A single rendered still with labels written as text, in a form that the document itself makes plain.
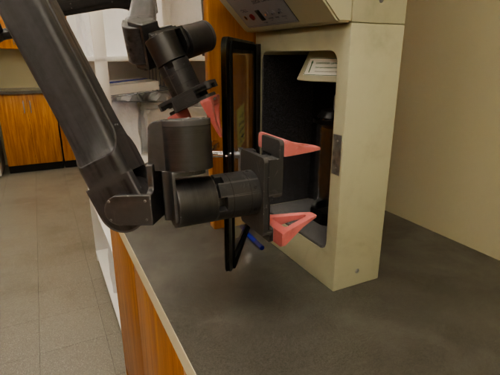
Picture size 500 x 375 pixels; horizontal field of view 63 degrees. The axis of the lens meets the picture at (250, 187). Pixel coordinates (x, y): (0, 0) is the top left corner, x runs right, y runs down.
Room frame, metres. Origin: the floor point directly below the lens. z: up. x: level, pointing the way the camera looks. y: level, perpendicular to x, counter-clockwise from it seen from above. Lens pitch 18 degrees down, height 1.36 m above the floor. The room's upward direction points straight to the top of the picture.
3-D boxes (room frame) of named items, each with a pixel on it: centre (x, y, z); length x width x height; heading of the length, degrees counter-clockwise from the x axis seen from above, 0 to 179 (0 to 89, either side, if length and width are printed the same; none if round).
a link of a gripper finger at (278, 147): (0.53, -0.05, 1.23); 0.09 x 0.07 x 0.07; 117
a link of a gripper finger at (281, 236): (0.53, -0.05, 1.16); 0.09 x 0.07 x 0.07; 117
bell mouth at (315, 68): (0.85, -0.18, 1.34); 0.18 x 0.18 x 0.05
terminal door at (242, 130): (0.80, 0.02, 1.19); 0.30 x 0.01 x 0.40; 171
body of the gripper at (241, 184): (0.49, 0.01, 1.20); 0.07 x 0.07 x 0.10; 27
